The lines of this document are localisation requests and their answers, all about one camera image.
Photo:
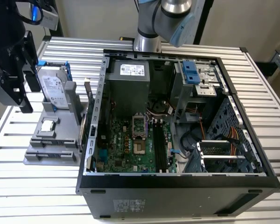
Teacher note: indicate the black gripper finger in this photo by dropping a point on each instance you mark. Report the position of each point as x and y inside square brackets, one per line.
[31, 58]
[12, 88]

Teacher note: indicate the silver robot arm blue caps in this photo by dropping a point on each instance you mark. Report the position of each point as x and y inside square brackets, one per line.
[149, 23]

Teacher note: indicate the white clip RAM slot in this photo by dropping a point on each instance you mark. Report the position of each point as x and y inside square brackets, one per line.
[163, 147]
[157, 147]

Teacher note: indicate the hard disk in blue carrier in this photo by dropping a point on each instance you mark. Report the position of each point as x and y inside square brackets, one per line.
[52, 88]

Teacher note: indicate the silver CPU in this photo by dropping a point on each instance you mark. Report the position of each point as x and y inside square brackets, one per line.
[47, 126]

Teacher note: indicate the grey parts rack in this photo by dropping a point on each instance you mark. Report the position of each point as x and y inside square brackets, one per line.
[65, 130]

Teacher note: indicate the green graphics card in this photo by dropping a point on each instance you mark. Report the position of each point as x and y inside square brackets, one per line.
[91, 105]

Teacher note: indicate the yellow tipped black connector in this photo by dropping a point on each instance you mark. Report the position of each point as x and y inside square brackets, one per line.
[121, 38]

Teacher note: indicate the grey power supply unit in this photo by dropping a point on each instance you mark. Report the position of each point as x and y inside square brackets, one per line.
[128, 93]

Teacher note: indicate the blue expansion slot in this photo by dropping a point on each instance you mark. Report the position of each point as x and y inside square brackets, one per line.
[103, 156]

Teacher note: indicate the green motherboard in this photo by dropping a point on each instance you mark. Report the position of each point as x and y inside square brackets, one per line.
[130, 163]

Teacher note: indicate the CPU socket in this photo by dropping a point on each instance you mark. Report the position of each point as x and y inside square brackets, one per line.
[139, 148]

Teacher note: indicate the blue drive latch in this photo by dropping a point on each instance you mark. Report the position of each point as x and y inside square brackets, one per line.
[190, 72]

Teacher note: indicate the black open PC case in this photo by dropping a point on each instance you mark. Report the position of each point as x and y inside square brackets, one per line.
[177, 200]

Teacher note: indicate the grey metal disk bay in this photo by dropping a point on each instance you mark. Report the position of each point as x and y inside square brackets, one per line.
[224, 157]

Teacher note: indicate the black metal post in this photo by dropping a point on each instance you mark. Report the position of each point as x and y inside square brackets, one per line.
[60, 32]
[201, 25]

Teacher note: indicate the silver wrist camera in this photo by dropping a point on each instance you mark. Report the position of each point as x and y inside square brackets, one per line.
[50, 19]

